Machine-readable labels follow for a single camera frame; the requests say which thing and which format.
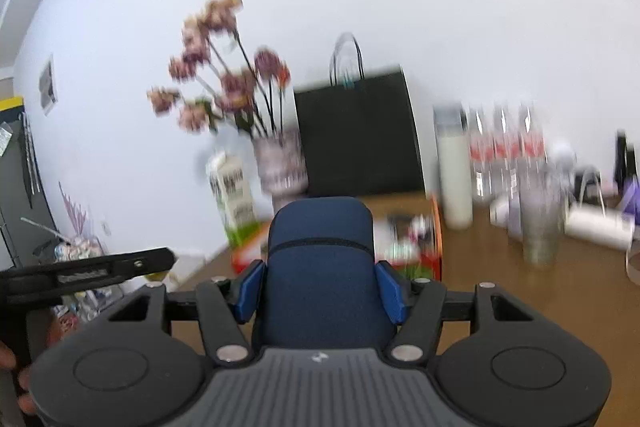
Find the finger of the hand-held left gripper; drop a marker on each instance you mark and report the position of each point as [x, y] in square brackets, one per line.
[90, 269]

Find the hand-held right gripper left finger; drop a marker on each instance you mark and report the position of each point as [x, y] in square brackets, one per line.
[247, 292]

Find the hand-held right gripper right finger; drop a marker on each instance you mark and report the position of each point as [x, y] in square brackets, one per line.
[392, 292]

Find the orange red cardboard box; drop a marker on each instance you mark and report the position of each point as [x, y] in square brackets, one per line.
[425, 259]

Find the navy zipper case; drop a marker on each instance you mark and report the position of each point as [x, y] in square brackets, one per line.
[320, 267]

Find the wooden desktop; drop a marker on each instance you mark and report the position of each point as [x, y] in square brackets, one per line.
[500, 287]

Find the person's left hand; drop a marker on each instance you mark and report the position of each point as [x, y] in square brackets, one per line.
[25, 394]

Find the white flat box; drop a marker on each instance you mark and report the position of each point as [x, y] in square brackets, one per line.
[190, 262]

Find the green white milk carton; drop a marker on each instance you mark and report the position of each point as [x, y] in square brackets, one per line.
[232, 197]

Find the white thermos grey lid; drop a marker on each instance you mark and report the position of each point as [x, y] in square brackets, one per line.
[454, 177]

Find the purple textured vase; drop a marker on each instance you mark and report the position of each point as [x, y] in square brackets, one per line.
[280, 162]

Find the black paper bag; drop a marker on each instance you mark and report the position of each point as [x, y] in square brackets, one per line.
[357, 137]

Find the clear glass cup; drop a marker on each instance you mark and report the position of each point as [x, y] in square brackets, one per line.
[540, 227]

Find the dried pink flowers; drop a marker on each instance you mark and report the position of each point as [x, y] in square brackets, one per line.
[235, 92]

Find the teal binder clip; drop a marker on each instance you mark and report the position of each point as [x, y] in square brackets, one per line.
[350, 83]

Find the white power strip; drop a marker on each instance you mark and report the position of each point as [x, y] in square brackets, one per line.
[600, 227]

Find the purple soft pouch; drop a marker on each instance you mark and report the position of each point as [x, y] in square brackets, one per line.
[632, 204]

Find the small black bottle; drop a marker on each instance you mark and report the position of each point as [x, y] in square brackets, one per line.
[627, 157]

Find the white wall socket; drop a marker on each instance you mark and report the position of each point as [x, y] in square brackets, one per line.
[106, 228]

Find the small wall notice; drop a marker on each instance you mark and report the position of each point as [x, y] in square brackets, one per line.
[48, 89]

